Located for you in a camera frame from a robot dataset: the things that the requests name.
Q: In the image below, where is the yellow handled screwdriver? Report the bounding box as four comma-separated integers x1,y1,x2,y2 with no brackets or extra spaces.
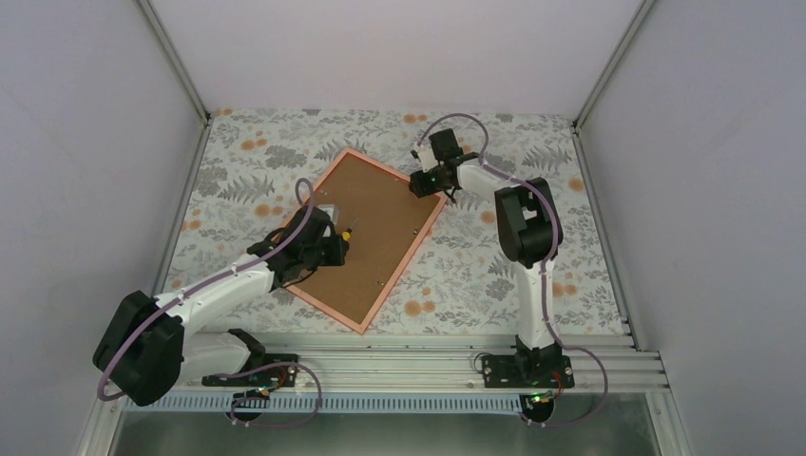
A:
341,219,357,241

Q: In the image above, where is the red wooden picture frame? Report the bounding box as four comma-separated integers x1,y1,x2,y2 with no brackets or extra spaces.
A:
287,148,447,334

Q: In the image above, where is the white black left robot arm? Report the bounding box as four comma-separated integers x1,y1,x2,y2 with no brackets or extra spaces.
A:
92,204,349,406

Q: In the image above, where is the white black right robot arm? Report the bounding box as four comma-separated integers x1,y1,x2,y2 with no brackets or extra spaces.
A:
409,129,562,387

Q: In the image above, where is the floral patterned table mat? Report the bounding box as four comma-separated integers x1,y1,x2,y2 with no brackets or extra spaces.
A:
164,108,623,336

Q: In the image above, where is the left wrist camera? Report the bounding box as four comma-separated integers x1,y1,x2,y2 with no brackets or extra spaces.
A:
317,204,339,225

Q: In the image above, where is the aluminium extrusion rail base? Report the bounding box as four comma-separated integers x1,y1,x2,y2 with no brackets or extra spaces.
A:
102,313,670,394

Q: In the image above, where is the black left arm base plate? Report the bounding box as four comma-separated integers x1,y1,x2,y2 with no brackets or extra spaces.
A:
201,353,299,390

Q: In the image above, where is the grey slotted cable duct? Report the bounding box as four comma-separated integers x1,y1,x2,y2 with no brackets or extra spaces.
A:
123,391,522,415

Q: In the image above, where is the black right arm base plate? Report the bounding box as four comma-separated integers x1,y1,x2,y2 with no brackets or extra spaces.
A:
480,354,576,390

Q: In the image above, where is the right aluminium corner post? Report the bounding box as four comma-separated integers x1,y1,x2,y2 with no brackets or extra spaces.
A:
572,0,657,134

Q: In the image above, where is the aluminium corner post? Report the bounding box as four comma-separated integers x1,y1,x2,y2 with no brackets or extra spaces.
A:
572,0,657,134
135,0,211,125

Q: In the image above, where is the left aluminium corner post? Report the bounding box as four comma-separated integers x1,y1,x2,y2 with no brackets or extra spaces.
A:
135,0,211,125

